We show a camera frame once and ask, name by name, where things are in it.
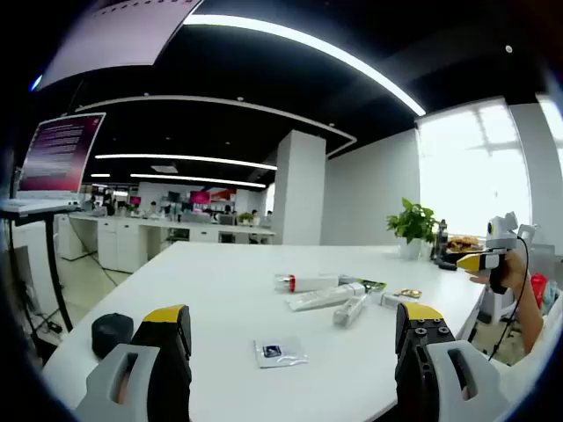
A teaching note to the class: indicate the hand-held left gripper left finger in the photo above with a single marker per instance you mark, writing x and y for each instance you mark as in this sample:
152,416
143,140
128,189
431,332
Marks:
167,351

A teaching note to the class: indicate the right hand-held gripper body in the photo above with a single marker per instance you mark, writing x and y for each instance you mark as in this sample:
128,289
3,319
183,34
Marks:
501,235

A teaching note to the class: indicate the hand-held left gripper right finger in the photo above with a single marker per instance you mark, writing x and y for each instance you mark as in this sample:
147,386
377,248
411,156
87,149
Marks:
418,351

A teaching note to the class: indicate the gold skincare sachet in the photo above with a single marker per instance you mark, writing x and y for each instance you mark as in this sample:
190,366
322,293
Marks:
409,293

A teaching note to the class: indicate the clear skincare bottle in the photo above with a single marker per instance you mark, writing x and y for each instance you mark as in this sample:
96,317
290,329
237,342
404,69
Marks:
349,310

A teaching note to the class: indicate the green skincare sachet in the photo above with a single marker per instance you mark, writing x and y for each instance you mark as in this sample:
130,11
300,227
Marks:
367,283

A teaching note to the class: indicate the tall white skincare tube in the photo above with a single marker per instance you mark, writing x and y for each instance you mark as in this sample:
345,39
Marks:
325,297

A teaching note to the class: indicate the silver skincare sachet blue square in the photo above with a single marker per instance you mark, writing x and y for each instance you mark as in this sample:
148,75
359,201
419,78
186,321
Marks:
279,351

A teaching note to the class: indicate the person's right hand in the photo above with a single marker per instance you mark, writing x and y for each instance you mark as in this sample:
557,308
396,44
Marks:
515,268

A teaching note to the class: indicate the plate of snacks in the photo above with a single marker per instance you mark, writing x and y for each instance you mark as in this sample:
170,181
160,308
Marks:
462,243

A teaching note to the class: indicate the small black flat device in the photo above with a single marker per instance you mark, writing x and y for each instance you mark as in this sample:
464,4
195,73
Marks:
445,265

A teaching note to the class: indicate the white office chair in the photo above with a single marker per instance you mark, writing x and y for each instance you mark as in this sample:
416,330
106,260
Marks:
497,307

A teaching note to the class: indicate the black round pouch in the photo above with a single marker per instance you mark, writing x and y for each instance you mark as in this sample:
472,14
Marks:
110,334

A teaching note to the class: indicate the red object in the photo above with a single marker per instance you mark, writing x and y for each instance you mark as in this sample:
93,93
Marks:
537,285

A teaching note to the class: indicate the green potted plant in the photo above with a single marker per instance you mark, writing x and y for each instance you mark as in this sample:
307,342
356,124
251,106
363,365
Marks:
411,220

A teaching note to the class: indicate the person's white sleeve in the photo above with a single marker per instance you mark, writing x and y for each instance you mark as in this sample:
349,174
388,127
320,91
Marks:
536,360

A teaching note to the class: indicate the white background counter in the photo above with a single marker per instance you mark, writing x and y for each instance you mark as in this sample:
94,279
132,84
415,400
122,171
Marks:
127,239

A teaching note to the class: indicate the monitor with purple screen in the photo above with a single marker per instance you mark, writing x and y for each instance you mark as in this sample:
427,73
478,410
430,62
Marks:
61,154

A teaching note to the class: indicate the long ceiling light strip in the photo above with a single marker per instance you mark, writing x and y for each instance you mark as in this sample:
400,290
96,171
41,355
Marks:
308,39

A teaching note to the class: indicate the large hanging screen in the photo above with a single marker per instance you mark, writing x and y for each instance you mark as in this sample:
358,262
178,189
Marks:
119,35

